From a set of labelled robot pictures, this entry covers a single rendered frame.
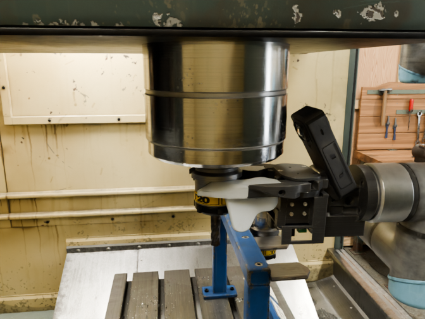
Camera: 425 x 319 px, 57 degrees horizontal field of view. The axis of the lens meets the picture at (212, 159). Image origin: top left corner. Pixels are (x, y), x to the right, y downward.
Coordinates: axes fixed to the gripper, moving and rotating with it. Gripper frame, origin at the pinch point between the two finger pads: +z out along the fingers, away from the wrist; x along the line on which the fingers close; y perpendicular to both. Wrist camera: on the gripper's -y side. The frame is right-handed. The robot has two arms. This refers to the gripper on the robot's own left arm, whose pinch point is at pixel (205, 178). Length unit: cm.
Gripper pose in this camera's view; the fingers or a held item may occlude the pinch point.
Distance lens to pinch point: 46.6
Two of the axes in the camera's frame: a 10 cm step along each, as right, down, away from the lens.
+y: -0.2, 9.7, 2.3
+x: -1.3, -2.3, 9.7
